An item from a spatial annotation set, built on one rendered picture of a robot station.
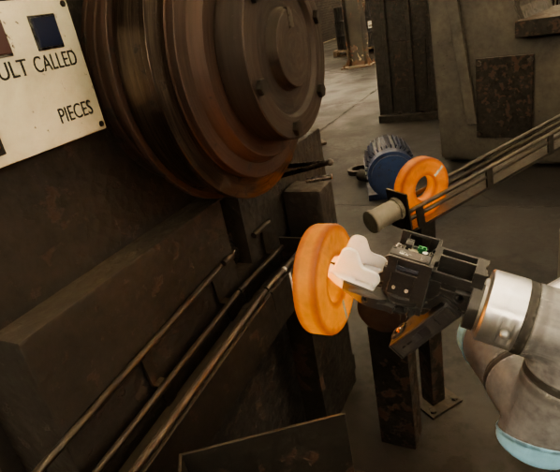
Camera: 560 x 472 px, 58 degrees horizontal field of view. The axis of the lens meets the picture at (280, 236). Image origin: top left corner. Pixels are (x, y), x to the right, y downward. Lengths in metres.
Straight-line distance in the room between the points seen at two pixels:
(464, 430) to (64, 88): 1.35
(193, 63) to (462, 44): 2.90
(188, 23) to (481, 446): 1.30
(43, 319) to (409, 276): 0.46
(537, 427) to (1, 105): 0.74
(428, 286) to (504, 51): 2.89
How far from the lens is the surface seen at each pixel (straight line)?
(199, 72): 0.72
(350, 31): 9.81
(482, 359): 0.77
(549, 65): 3.41
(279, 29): 0.80
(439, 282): 0.64
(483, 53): 3.51
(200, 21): 0.73
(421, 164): 1.30
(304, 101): 0.89
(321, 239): 0.65
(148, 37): 0.70
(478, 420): 1.66
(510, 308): 0.62
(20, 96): 0.72
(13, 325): 0.73
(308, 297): 0.64
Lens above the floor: 1.17
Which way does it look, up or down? 24 degrees down
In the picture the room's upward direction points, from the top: 11 degrees counter-clockwise
